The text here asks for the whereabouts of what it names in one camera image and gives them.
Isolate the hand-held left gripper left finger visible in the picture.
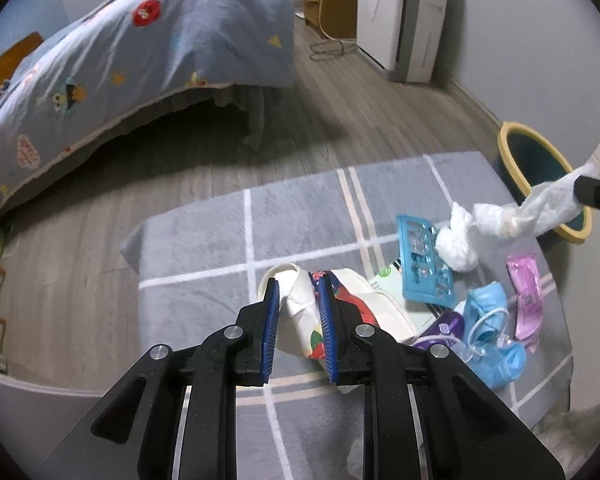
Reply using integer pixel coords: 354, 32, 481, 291
40, 277, 281, 480

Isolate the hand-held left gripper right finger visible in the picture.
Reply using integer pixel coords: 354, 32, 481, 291
316, 271, 566, 480

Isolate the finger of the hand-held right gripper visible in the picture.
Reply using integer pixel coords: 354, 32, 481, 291
574, 175, 600, 219

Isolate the white printed wrapper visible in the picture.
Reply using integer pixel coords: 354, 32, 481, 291
257, 262, 421, 362

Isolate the twisted white paper towel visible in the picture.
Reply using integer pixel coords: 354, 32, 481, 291
472, 162, 598, 241

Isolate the teal bin with yellow rim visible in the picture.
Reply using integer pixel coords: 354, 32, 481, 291
497, 121, 594, 246

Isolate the white medicine box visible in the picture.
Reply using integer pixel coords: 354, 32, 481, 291
367, 261, 456, 333

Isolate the blue face mask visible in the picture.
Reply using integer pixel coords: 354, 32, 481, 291
467, 335, 527, 390
463, 282, 510, 343

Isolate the grey plaid rug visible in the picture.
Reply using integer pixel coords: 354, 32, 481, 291
120, 151, 574, 480

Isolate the blue blister tray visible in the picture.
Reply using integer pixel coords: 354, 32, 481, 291
396, 214, 459, 309

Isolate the purple packet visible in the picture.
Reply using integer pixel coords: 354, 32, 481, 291
412, 309, 467, 354

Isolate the pink packet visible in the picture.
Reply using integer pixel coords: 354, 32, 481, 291
506, 254, 544, 354

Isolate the crumpled white tissue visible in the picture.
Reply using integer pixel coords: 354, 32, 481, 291
435, 202, 481, 274

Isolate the grey bed base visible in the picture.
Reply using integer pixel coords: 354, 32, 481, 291
214, 84, 269, 151

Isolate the white fluffy cloth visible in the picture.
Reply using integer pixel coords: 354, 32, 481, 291
534, 404, 600, 480

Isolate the white air purifier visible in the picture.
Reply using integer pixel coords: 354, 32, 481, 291
356, 0, 451, 84

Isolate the bed with blue patterned quilt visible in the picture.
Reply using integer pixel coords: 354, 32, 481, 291
0, 0, 297, 217

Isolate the wooden cabinet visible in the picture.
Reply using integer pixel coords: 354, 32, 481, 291
300, 0, 359, 41

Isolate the orange wooden board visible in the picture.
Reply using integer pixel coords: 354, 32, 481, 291
0, 31, 44, 112

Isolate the white power cable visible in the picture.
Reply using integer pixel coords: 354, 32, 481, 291
309, 0, 357, 59

